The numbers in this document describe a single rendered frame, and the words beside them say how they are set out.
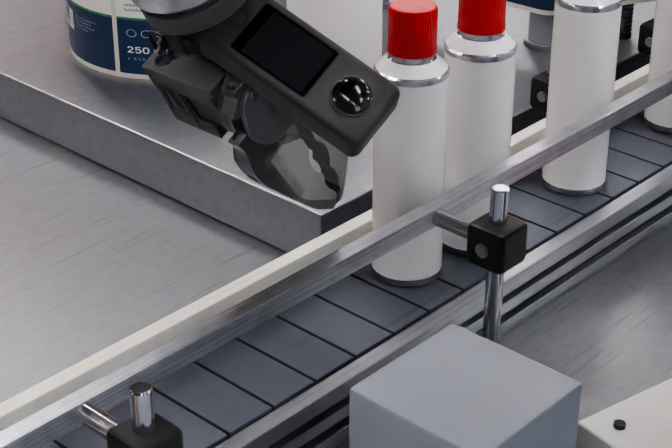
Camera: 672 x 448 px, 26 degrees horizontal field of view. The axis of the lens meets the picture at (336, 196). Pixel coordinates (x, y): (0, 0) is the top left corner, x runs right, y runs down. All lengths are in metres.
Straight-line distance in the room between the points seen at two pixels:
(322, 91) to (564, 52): 0.35
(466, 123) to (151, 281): 0.29
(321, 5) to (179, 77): 0.43
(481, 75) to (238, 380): 0.27
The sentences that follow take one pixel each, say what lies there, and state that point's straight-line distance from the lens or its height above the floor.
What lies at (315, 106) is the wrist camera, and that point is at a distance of 0.83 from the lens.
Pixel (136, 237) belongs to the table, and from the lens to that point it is 1.22.
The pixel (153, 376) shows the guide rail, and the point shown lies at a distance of 0.83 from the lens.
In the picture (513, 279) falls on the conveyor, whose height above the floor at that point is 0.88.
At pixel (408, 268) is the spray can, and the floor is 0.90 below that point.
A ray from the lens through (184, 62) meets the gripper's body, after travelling 0.89.
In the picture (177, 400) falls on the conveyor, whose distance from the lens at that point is 0.93.
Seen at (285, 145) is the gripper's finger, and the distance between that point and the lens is 0.90.
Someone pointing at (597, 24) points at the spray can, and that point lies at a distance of 1.12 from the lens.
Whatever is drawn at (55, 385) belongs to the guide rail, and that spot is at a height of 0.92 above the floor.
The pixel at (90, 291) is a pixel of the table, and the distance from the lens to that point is 1.15.
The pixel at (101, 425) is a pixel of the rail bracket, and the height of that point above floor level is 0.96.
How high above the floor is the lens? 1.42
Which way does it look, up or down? 28 degrees down
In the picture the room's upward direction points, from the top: straight up
